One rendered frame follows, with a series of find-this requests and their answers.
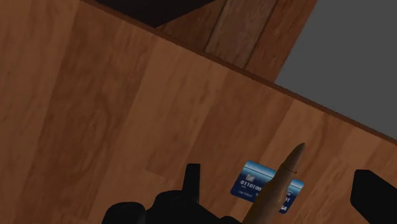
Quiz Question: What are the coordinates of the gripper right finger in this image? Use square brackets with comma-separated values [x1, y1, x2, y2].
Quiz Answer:
[350, 169, 397, 224]

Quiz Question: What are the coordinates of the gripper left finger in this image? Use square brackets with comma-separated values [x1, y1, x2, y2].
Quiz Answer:
[101, 163, 219, 224]

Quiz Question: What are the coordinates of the blue bank card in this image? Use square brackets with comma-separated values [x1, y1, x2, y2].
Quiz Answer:
[230, 160, 305, 215]

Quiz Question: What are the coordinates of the brown wooden table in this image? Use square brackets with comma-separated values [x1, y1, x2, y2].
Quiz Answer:
[0, 0, 397, 224]

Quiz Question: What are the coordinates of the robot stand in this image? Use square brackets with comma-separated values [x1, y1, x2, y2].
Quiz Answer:
[94, 0, 216, 28]

